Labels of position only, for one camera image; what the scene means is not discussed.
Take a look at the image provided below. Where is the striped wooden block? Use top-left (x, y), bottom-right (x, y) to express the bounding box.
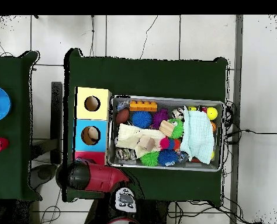
top-left (158, 120), bottom-right (176, 138)

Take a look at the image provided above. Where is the dark green tablecloth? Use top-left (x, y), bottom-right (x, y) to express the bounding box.
top-left (63, 47), bottom-right (228, 207)
top-left (0, 50), bottom-right (43, 202)

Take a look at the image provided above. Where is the thin black cable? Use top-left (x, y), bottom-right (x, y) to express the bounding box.
top-left (139, 15), bottom-right (158, 60)

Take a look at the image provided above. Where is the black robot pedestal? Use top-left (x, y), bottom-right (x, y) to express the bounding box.
top-left (138, 199), bottom-right (170, 224)

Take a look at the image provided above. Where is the cream cloth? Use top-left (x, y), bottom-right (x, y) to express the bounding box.
top-left (115, 122), bottom-right (167, 159)

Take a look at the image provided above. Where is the plain wooden wedge block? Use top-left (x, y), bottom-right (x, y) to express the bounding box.
top-left (138, 135), bottom-right (157, 152)

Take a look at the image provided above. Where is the brown toy ball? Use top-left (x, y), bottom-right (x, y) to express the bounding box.
top-left (115, 108), bottom-right (130, 125)

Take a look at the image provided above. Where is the mint green cloth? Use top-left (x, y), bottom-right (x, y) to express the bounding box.
top-left (179, 106), bottom-right (214, 165)

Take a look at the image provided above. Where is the orange building brick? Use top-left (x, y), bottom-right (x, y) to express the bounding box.
top-left (129, 100), bottom-right (158, 112)

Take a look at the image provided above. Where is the green spiky toy with eyes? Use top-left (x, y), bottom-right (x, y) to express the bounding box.
top-left (167, 118), bottom-right (185, 141)

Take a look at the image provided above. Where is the blue spiky rubber ball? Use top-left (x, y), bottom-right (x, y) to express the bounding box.
top-left (131, 110), bottom-right (153, 130)

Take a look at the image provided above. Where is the silver mesh bin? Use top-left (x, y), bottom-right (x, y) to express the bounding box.
top-left (108, 94), bottom-right (226, 173)

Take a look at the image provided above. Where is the wooden three-hole box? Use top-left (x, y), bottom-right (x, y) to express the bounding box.
top-left (72, 86), bottom-right (113, 166)

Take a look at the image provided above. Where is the purple spiky rubber ball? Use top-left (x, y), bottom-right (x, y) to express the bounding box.
top-left (150, 108), bottom-right (170, 131)

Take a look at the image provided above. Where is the yellow ball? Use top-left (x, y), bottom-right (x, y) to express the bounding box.
top-left (206, 106), bottom-right (219, 121)

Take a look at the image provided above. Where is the black power cable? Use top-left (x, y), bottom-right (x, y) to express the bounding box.
top-left (224, 128), bottom-right (277, 141)

